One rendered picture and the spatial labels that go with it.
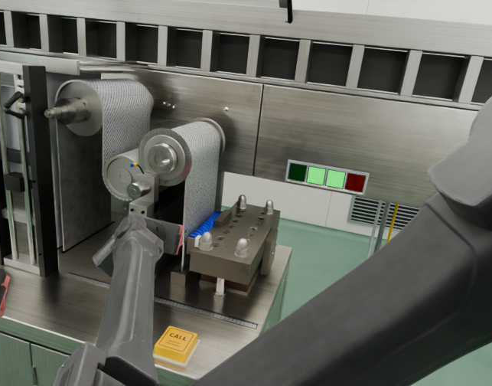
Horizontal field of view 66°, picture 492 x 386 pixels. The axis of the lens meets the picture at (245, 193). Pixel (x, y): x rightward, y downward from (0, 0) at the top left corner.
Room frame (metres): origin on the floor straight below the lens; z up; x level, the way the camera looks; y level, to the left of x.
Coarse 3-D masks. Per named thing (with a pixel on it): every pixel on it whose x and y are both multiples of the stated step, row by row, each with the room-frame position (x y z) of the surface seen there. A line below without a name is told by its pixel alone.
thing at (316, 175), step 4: (312, 168) 1.15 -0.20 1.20; (316, 168) 1.15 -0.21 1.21; (320, 168) 1.14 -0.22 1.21; (308, 172) 1.15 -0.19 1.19; (312, 172) 1.15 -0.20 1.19; (316, 172) 1.15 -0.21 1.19; (320, 172) 1.14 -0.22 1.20; (324, 172) 1.14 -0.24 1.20; (308, 176) 1.15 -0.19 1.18; (312, 176) 1.15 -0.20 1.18; (316, 176) 1.15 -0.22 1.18; (320, 176) 1.14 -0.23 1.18; (308, 180) 1.15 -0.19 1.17; (312, 180) 1.15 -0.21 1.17; (316, 180) 1.15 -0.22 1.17; (320, 180) 1.14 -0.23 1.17; (320, 184) 1.14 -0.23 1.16
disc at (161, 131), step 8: (160, 128) 0.92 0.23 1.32; (144, 136) 0.93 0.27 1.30; (152, 136) 0.92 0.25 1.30; (176, 136) 0.91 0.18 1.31; (144, 144) 0.93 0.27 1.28; (168, 144) 0.91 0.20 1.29; (184, 144) 0.90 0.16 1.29; (184, 152) 0.90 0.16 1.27; (144, 168) 0.93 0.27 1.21; (184, 168) 0.90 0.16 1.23; (184, 176) 0.90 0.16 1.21; (160, 184) 0.92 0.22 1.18; (168, 184) 0.91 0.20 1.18; (176, 184) 0.91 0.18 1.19
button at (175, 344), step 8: (168, 328) 0.69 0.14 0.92; (176, 328) 0.69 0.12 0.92; (168, 336) 0.66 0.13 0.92; (176, 336) 0.66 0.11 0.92; (184, 336) 0.67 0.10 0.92; (192, 336) 0.67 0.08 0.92; (160, 344) 0.64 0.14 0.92; (168, 344) 0.64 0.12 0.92; (176, 344) 0.64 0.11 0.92; (184, 344) 0.64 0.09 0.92; (192, 344) 0.65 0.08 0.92; (160, 352) 0.63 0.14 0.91; (168, 352) 0.62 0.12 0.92; (176, 352) 0.62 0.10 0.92; (184, 352) 0.62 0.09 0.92; (176, 360) 0.62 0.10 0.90; (184, 360) 0.62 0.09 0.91
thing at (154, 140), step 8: (160, 136) 0.92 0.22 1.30; (168, 136) 0.91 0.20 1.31; (152, 144) 0.92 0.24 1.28; (176, 144) 0.91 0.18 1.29; (144, 152) 0.93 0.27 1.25; (144, 160) 0.93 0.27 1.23; (184, 160) 0.90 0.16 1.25; (176, 168) 0.90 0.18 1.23; (160, 176) 0.92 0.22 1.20; (168, 176) 0.91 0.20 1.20; (176, 176) 0.90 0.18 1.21
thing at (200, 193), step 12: (204, 168) 1.02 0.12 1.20; (216, 168) 1.12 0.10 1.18; (192, 180) 0.94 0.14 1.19; (204, 180) 1.03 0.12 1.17; (216, 180) 1.13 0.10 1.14; (192, 192) 0.94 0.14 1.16; (204, 192) 1.03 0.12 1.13; (192, 204) 0.95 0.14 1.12; (204, 204) 1.04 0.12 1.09; (192, 216) 0.96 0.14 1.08; (204, 216) 1.05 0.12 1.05; (192, 228) 0.96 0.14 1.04
